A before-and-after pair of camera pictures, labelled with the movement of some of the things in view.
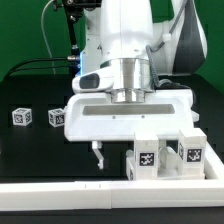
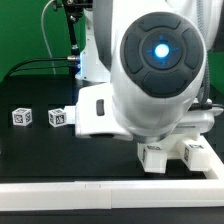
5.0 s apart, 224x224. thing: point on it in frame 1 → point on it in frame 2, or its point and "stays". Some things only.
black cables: [14, 71] stays
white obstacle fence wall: [120, 194] stays
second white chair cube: [56, 117] stays
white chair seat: [131, 174] → [175, 144]
